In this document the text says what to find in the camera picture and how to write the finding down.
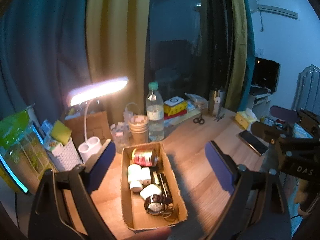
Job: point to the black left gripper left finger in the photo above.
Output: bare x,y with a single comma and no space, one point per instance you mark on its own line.
50,218

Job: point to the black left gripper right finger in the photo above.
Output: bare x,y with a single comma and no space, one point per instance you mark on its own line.
257,207

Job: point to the white pill bottle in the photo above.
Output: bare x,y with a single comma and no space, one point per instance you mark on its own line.
135,179

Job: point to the white earbuds case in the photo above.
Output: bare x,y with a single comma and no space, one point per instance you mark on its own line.
150,190

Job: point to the brown cardboard box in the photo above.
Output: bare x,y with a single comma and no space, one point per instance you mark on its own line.
134,215

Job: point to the white power adapter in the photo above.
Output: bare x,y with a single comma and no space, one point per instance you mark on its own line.
146,176

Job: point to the brown leather wristwatch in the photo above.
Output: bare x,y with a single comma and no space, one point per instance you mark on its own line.
157,204

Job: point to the black rectangular device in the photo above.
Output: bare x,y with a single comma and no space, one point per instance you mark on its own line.
164,185

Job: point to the red gold tin can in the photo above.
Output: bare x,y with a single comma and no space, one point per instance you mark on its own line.
145,157

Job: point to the black smartphone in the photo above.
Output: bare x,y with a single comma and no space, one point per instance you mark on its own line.
254,143

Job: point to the white woven plastic basket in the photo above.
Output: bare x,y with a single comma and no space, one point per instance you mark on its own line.
65,158

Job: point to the yellow tissue pack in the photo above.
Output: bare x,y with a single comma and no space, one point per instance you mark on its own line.
245,119

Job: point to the green snack package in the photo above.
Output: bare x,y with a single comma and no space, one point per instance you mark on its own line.
22,155

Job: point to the white desk lamp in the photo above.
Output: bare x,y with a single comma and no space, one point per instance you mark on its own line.
87,100

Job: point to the yellow green sponge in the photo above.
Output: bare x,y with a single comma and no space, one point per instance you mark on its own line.
60,132

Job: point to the black television monitor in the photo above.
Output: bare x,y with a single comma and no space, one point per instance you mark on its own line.
265,77

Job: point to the brown lamp packaging box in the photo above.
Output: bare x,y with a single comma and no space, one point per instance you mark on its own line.
97,125

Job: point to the stainless steel tumbler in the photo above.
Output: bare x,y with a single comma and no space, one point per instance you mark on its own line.
216,98

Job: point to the clear glass with stickers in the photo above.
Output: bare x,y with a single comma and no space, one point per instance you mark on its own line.
120,136

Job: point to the black scissors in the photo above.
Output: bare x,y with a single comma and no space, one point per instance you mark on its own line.
199,119

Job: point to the stack of brown paper cups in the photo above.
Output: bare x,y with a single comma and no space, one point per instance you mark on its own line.
139,127

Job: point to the yellow duck wipes pack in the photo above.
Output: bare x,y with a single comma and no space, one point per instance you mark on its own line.
172,110

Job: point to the red book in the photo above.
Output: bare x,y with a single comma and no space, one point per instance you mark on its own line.
181,113

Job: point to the white power bank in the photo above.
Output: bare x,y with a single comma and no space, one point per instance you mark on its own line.
173,101

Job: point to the clear plastic water bottle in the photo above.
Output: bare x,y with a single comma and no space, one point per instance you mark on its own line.
155,113

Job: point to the white air conditioner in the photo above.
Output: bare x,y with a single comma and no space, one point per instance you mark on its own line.
254,7

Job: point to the teal curtain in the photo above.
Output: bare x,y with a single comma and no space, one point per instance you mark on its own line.
43,55

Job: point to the yellow curtain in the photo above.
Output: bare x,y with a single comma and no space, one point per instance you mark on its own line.
116,36

